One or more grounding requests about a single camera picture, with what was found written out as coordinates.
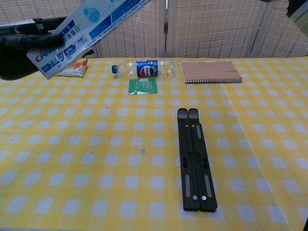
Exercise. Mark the black folding laptop stand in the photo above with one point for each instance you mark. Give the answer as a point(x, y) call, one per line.
point(196, 168)

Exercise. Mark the brown spiral notebook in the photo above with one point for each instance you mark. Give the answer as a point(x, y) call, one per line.
point(209, 71)

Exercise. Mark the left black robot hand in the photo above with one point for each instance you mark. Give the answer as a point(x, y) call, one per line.
point(16, 60)

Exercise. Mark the yellow checkered tablecloth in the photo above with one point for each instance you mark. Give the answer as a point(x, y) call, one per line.
point(120, 192)

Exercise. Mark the clear bottle with blue label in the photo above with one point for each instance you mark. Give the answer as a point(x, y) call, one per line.
point(146, 68)

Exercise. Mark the green foil sachet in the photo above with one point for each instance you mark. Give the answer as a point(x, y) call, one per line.
point(143, 86)

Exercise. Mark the brass screen hinge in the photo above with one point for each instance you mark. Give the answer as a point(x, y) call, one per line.
point(166, 27)

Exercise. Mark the woven folding screen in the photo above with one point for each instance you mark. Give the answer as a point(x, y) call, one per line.
point(204, 29)

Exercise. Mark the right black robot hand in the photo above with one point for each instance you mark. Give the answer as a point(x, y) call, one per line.
point(299, 12)

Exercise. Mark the orange and white snack packet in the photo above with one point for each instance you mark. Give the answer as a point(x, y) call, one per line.
point(74, 69)

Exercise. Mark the blue and white toothpaste box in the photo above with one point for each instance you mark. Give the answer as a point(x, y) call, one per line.
point(96, 26)

